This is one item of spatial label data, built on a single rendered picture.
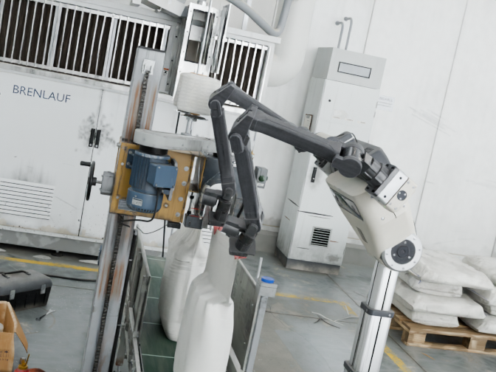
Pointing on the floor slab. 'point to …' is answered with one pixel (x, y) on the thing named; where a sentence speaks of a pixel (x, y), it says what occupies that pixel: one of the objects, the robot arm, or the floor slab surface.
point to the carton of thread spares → (10, 325)
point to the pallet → (403, 323)
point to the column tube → (118, 223)
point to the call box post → (256, 333)
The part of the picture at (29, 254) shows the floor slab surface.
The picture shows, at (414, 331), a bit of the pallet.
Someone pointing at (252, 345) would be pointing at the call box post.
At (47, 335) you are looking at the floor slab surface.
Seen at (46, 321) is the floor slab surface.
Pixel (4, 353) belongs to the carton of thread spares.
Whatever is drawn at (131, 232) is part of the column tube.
